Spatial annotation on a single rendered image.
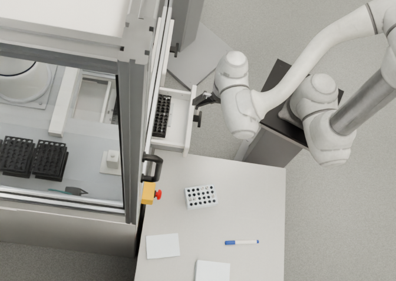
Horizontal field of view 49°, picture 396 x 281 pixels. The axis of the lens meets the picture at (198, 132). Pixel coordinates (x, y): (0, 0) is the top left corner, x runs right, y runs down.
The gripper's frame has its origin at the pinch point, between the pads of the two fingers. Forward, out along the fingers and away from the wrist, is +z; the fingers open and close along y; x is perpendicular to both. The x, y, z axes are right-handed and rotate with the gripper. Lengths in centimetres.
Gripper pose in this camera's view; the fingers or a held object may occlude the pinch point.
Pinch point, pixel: (214, 113)
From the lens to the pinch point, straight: 178.9
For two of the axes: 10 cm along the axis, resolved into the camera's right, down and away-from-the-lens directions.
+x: -1.0, 9.0, -4.1
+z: -1.4, 4.0, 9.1
